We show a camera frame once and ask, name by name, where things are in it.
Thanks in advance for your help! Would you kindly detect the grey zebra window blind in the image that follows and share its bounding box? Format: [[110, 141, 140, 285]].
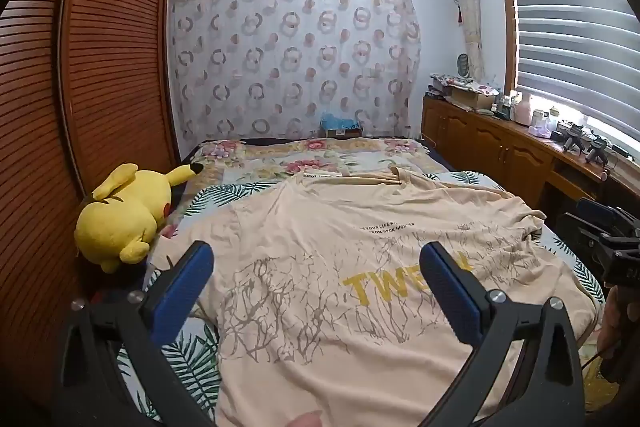
[[505, 0, 640, 158]]

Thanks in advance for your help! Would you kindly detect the open cardboard box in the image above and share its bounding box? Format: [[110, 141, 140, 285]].
[[445, 87, 496, 112]]

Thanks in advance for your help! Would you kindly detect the circle patterned sheer curtain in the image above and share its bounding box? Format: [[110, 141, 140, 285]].
[[167, 0, 422, 145]]

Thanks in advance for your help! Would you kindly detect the pale plastic bag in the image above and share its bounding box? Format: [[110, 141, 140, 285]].
[[530, 109, 552, 138]]

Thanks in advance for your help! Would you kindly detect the palm leaf blanket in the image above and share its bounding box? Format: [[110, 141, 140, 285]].
[[117, 171, 608, 427]]

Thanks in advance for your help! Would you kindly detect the tied floral window curtain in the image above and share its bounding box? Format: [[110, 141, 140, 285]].
[[447, 0, 488, 80]]

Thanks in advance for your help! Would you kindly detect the long wooden cabinet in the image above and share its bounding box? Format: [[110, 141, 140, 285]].
[[421, 94, 640, 218]]

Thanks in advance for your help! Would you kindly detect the beige printed t-shirt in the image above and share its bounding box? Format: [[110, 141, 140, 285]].
[[147, 167, 601, 427]]

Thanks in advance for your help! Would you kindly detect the blue cloth bundle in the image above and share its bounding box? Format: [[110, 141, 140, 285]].
[[320, 111, 362, 131]]

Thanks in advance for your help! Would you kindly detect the floral blanket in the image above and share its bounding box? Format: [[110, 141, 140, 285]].
[[182, 137, 451, 190]]

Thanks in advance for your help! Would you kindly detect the person's right hand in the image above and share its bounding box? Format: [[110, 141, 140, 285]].
[[597, 287, 640, 364]]

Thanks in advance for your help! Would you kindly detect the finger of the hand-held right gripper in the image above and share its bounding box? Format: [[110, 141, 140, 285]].
[[575, 199, 620, 253]]

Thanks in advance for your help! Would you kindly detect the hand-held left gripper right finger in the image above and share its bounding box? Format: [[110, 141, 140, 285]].
[[419, 241, 586, 427]]

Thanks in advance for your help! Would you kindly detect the pink jar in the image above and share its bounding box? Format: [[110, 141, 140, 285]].
[[515, 94, 534, 126]]

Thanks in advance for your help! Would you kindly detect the floral cloth bundle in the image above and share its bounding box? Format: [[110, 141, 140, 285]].
[[430, 73, 496, 94]]

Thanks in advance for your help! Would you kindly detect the black mini tripod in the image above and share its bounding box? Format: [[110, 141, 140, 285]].
[[585, 134, 609, 166], [562, 124, 584, 152]]

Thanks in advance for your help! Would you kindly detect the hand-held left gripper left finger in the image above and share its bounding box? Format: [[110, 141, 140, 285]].
[[54, 240, 217, 427]]

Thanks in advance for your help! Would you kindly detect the brown louvered wardrobe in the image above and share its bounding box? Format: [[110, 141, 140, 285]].
[[0, 0, 181, 408]]

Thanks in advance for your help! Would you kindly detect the yellow plush toy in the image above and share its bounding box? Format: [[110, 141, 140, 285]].
[[74, 163, 205, 273]]

